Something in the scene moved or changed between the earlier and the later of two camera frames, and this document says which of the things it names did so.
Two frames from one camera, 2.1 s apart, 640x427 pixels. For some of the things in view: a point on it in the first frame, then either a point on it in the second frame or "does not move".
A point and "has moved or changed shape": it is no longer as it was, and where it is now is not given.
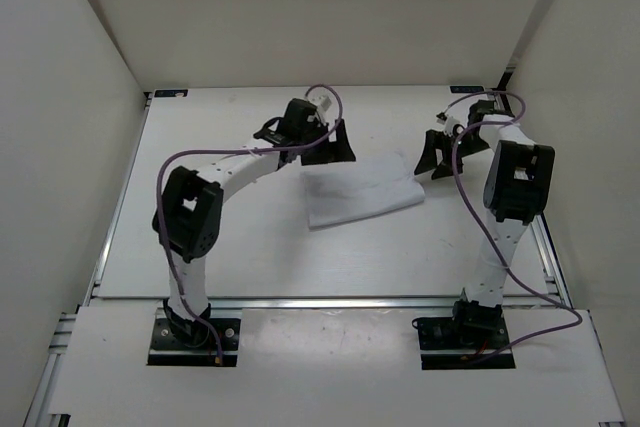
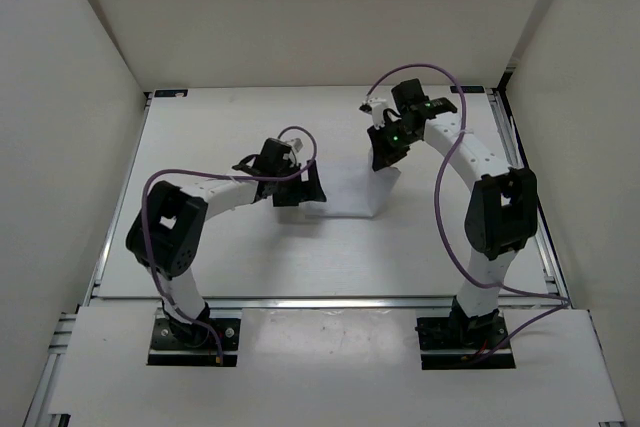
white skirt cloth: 340,195 has moved or changed shape
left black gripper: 330,151 → 302,191
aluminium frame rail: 328,303 does not move
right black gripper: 427,161 → 383,156
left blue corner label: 173,93 does not move
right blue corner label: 466,88 does not move
